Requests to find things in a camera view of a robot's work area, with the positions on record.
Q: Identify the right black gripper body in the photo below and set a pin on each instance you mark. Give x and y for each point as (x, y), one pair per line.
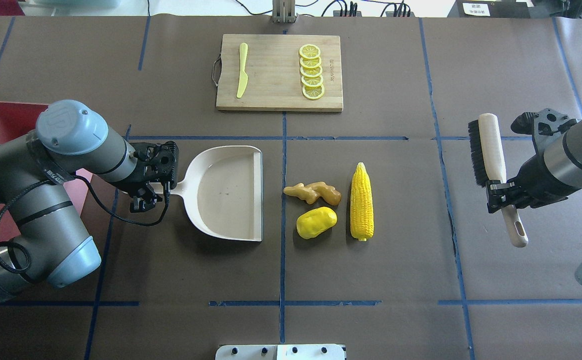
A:
(529, 176)

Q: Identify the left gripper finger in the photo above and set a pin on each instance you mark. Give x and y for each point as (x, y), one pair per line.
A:
(160, 187)
(145, 203)

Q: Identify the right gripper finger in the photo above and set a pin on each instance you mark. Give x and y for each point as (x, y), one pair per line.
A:
(493, 205)
(501, 187)

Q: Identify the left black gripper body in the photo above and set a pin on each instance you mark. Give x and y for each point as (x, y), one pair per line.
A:
(132, 185)

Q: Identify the white hand brush black bristles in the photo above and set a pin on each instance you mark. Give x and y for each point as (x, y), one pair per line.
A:
(489, 161)

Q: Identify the beige plastic dustpan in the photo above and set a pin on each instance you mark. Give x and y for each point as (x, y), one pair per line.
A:
(222, 192)

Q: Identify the yellow toy corn cob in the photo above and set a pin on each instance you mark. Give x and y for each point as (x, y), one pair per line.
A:
(361, 205)

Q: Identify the brown toy ginger root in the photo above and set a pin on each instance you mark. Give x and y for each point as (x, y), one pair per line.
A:
(312, 191)

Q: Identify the yellow toy potato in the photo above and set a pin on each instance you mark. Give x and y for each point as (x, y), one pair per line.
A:
(315, 222)

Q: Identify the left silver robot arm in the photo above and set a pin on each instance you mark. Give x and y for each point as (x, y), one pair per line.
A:
(42, 237)

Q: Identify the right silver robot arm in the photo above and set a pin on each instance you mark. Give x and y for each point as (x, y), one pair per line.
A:
(550, 176)

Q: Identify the wooden cutting board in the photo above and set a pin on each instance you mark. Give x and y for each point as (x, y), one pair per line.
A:
(273, 68)

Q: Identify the yellow plastic toy knife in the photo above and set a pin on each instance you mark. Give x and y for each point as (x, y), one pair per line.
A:
(243, 77)

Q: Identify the black rectangular box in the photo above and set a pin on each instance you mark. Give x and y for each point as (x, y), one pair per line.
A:
(499, 9)

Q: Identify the lemon slice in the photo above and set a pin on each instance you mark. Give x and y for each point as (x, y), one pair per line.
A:
(313, 92)
(310, 63)
(309, 51)
(312, 81)
(314, 72)

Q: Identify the orange black connector block far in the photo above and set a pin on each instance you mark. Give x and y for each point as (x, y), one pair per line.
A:
(348, 9)

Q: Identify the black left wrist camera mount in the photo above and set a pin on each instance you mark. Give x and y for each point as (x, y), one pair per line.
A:
(161, 162)

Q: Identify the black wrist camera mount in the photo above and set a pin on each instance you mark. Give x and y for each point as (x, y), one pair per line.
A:
(161, 162)
(545, 127)

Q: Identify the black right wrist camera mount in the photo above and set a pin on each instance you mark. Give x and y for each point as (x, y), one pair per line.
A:
(545, 127)

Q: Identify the aluminium frame post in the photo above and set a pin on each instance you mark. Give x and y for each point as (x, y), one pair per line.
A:
(284, 11)

